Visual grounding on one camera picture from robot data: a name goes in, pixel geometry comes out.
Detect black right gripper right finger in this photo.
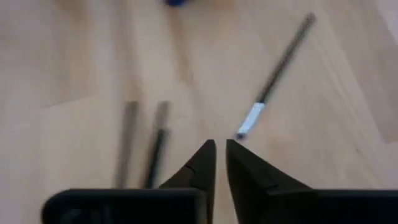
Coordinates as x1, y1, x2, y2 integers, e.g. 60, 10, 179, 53
226, 139, 318, 224

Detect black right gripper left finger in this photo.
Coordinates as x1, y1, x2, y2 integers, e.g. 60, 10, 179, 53
159, 139, 217, 224

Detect black paintbrush silver ferrule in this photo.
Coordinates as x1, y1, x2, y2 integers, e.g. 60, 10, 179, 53
234, 11, 317, 141
114, 100, 140, 189
143, 100, 171, 190

